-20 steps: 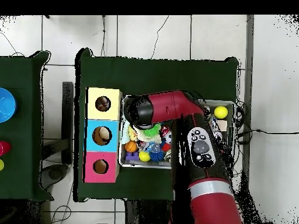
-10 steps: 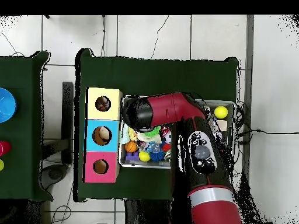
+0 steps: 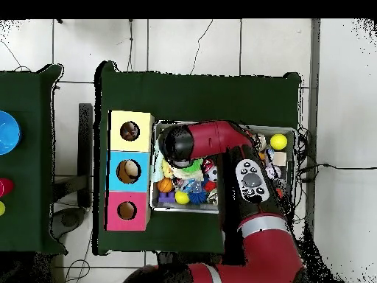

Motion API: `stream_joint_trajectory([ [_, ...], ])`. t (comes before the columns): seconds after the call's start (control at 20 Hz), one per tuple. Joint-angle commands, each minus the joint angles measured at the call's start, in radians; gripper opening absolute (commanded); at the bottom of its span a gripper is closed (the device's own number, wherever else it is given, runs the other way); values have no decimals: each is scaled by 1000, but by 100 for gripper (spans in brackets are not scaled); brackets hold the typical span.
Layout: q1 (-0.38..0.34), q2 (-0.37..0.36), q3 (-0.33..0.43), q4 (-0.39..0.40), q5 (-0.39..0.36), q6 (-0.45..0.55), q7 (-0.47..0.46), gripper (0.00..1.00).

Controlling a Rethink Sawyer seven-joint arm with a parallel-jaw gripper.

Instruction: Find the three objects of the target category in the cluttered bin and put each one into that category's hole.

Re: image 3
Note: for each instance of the cream fluffy cloth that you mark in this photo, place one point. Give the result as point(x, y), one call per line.
point(184, 175)

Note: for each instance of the wooden box with three holes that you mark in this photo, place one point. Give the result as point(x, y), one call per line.
point(145, 141)

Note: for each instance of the large colourful patterned cloth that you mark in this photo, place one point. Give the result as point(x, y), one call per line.
point(130, 131)

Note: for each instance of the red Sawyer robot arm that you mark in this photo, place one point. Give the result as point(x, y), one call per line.
point(215, 138)

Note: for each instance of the green spiky rubber ball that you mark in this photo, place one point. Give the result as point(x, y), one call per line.
point(193, 165)

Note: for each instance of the black and white soccer ball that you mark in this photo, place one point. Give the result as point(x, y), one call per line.
point(212, 174)

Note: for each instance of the orange mini basketball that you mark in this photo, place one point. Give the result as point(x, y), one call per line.
point(165, 185)

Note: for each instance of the yellow ball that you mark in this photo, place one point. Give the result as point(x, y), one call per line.
point(279, 141)
point(182, 197)

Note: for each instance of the dark green tablecloth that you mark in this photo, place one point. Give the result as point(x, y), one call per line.
point(29, 88)
point(191, 97)

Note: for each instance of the blue bowl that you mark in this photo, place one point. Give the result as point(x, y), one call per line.
point(8, 132)

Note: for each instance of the red cup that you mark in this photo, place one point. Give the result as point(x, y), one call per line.
point(6, 187)

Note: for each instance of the small yellow object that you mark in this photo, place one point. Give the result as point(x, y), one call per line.
point(2, 208)

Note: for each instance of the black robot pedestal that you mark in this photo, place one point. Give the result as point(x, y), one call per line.
point(188, 258)

